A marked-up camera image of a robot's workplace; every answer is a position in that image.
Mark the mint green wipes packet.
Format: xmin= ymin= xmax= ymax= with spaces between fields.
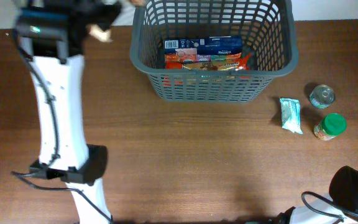
xmin=280 ymin=98 xmax=303 ymax=134

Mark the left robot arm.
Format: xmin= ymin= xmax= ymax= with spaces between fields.
xmin=12 ymin=1 xmax=122 ymax=223

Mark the brown white snack bag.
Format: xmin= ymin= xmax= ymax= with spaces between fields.
xmin=88 ymin=0 xmax=145 ymax=44

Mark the orange spaghetti packet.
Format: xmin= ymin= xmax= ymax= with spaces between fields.
xmin=162 ymin=53 xmax=254 ymax=86

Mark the glass jar green lid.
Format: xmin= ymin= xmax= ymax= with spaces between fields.
xmin=313 ymin=113 xmax=347 ymax=141

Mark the tin can green label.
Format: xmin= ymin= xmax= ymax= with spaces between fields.
xmin=309 ymin=85 xmax=335 ymax=109

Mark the blue cardboard food box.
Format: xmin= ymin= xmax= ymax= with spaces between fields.
xmin=163 ymin=36 xmax=243 ymax=63

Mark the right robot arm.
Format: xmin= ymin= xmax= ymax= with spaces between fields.
xmin=268 ymin=166 xmax=358 ymax=224

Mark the grey plastic shopping basket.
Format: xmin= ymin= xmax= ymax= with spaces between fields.
xmin=131 ymin=0 xmax=298 ymax=102

